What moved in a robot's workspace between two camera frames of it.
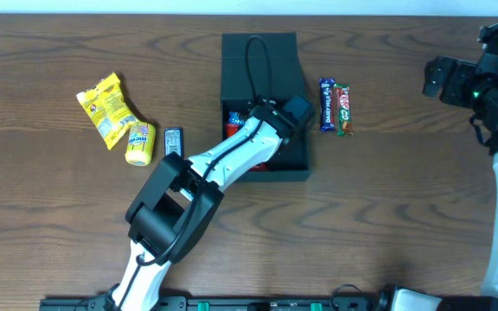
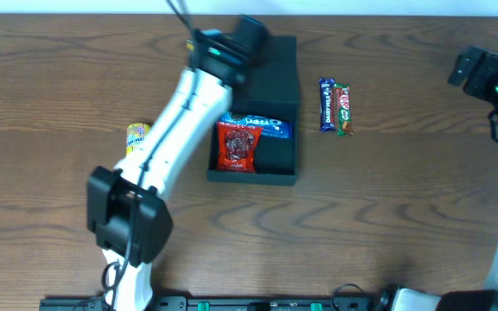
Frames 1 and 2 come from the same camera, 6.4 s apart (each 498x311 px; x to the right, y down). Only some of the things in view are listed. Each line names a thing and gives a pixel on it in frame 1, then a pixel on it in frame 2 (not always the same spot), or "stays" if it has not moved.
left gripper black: x=264 y=111 -> x=253 y=28
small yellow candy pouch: x=141 y=145 stays
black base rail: x=250 y=303 stays
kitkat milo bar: x=342 y=107 stays
